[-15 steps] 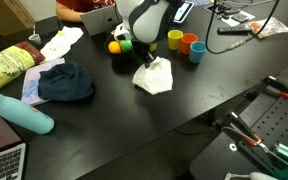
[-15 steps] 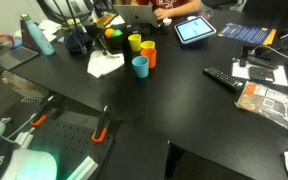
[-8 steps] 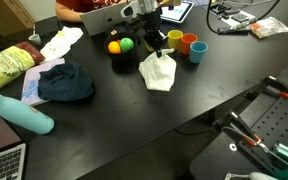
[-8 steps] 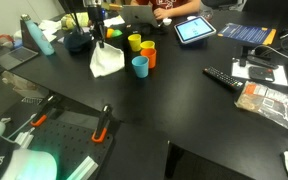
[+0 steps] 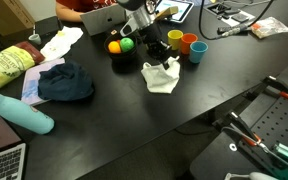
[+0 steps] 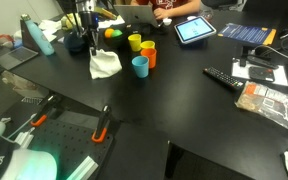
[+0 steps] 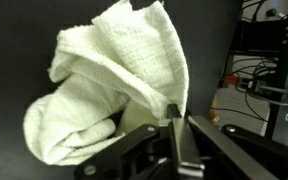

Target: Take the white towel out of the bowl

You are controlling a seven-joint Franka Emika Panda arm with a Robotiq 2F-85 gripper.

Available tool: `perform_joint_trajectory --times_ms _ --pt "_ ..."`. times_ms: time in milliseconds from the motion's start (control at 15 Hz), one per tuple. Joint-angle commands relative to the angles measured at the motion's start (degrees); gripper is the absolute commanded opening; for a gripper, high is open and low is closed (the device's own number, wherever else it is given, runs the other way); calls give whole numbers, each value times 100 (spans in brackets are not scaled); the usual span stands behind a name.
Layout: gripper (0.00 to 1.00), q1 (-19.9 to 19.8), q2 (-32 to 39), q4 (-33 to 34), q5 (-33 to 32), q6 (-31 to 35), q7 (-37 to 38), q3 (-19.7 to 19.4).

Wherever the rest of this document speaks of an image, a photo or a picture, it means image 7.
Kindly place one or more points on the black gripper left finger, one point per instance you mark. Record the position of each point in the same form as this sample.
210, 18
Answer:
144, 150

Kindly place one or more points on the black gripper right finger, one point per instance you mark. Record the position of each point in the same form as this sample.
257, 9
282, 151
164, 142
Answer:
244, 156

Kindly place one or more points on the white terry towel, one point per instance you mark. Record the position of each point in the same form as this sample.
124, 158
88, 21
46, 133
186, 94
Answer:
117, 66

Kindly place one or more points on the black equipment rack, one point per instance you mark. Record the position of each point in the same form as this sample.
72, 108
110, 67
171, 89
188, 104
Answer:
257, 36

